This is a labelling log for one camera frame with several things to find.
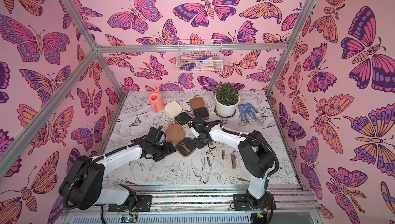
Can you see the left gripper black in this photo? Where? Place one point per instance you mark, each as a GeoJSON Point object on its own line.
{"type": "Point", "coordinates": [167, 151]}

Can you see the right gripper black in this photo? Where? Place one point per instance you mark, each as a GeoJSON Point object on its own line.
{"type": "Point", "coordinates": [200, 123]}

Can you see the tan brown clipper case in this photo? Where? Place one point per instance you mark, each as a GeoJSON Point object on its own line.
{"type": "Point", "coordinates": [176, 135]}

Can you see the large brown nail clipper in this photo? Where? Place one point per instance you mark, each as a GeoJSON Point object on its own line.
{"type": "Point", "coordinates": [185, 148]}

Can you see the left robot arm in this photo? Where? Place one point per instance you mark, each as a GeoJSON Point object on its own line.
{"type": "Point", "coordinates": [83, 187]}

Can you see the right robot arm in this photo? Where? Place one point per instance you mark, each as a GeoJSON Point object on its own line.
{"type": "Point", "coordinates": [258, 157]}

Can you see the dark brown clipper case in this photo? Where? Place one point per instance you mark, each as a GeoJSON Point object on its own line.
{"type": "Point", "coordinates": [199, 108]}

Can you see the cream clipper case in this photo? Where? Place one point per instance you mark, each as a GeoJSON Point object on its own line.
{"type": "Point", "coordinates": [175, 111]}

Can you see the gold nail clipper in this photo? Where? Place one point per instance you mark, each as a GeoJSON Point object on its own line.
{"type": "Point", "coordinates": [211, 152]}

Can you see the long brown nail clipper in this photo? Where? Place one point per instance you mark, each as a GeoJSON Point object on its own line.
{"type": "Point", "coordinates": [233, 161]}

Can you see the white potted green plant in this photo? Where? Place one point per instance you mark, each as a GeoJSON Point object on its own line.
{"type": "Point", "coordinates": [227, 99]}

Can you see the pink watering can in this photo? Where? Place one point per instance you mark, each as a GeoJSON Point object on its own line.
{"type": "Point", "coordinates": [156, 100]}

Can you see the blue gardening glove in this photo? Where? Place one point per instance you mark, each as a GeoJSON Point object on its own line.
{"type": "Point", "coordinates": [247, 111]}

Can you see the white wire wall basket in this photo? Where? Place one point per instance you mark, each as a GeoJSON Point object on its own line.
{"type": "Point", "coordinates": [200, 55]}

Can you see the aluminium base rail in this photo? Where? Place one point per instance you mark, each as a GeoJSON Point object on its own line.
{"type": "Point", "coordinates": [224, 204]}

